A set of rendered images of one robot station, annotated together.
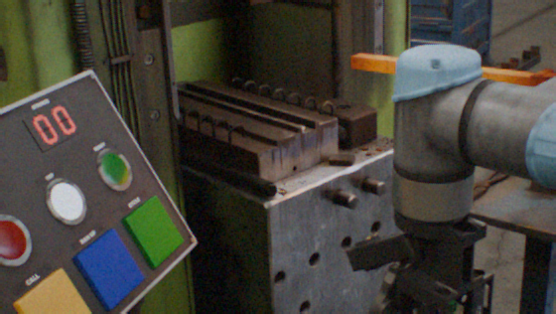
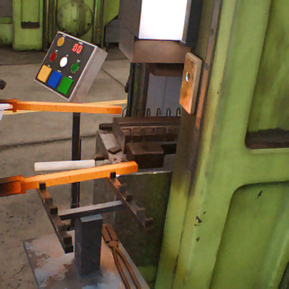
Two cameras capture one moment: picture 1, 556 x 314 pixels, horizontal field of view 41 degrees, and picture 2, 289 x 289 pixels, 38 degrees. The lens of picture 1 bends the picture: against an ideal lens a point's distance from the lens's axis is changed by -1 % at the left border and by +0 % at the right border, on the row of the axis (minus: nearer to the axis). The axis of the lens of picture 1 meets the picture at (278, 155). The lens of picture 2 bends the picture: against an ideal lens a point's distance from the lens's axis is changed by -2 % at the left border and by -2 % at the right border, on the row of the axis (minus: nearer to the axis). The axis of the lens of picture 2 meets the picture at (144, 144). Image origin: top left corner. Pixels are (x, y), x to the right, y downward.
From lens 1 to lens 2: 2.39 m
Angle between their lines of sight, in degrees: 99
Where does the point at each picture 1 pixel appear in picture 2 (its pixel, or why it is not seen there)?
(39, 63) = not seen: hidden behind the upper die
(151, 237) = (62, 84)
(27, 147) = (70, 47)
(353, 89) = (178, 164)
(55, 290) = (46, 69)
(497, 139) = not seen: outside the picture
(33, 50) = not seen: hidden behind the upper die
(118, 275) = (52, 81)
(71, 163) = (71, 57)
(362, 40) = (186, 140)
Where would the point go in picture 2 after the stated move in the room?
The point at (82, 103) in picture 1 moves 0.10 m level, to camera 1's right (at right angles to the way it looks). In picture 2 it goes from (86, 50) to (74, 54)
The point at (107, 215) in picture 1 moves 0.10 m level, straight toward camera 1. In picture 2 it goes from (64, 72) to (45, 69)
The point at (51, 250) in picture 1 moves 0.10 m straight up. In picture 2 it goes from (54, 65) to (55, 46)
